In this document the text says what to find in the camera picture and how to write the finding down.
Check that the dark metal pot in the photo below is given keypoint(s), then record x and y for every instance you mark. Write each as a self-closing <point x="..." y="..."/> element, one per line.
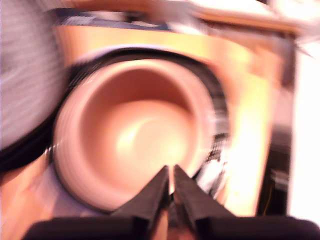
<point x="125" y="125"/>

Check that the black rice cooker lid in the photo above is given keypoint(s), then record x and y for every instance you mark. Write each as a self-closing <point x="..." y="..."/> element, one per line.
<point x="25" y="75"/>

